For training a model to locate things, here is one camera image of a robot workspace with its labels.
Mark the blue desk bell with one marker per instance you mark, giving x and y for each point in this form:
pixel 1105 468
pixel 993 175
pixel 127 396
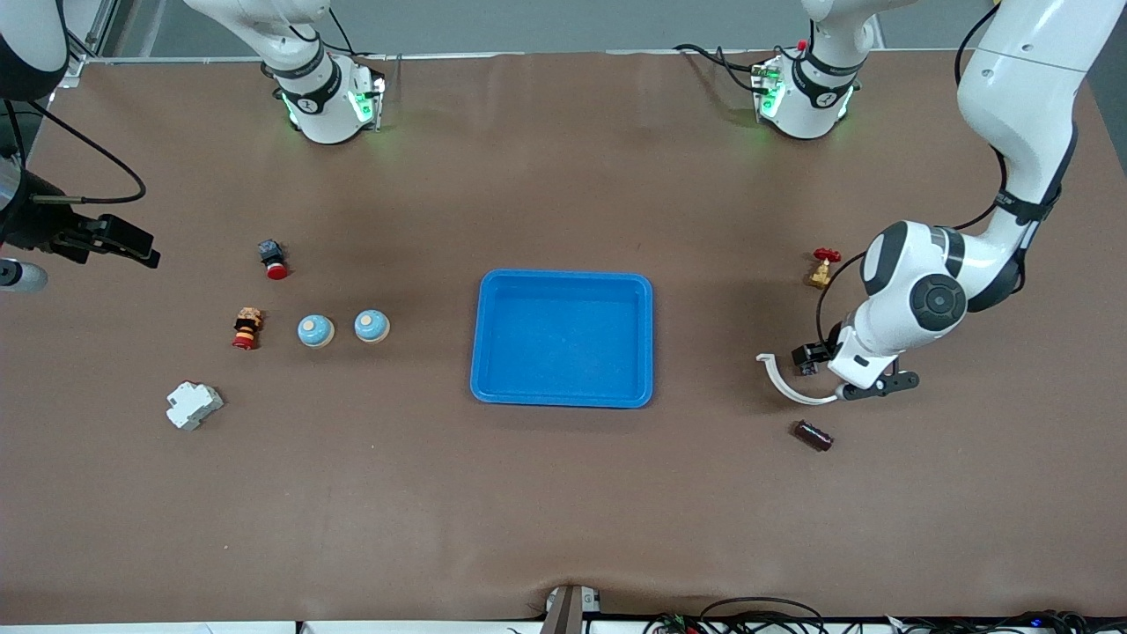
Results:
pixel 315 330
pixel 371 326

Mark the brass valve red handwheel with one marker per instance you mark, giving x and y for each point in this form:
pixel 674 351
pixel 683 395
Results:
pixel 821 277

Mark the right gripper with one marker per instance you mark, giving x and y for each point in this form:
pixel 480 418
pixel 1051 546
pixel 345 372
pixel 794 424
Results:
pixel 37 226

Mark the blue plastic tray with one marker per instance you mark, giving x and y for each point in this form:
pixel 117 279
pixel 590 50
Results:
pixel 563 343

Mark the black switch red button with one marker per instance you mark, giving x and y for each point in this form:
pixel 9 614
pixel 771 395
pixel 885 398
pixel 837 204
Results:
pixel 273 258

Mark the metal mount post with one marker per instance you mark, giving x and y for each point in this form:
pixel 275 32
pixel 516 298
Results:
pixel 568 612

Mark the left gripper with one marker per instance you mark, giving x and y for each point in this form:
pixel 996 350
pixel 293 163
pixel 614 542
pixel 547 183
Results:
pixel 808 356

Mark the brown table mat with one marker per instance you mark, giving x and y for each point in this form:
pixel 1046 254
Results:
pixel 563 493

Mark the white circuit breaker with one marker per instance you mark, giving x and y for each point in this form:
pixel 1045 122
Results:
pixel 192 405

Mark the brown cylindrical capacitor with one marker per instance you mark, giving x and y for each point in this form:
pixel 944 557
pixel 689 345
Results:
pixel 814 436

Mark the red yellow push button switch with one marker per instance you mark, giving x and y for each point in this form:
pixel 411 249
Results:
pixel 246 328

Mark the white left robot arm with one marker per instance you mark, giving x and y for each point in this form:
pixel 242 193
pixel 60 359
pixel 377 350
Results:
pixel 1021 88

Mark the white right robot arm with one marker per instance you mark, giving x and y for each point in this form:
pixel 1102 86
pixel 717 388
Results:
pixel 326 97

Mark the white semicircular pipe clamp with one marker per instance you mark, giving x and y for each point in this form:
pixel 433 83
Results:
pixel 811 399

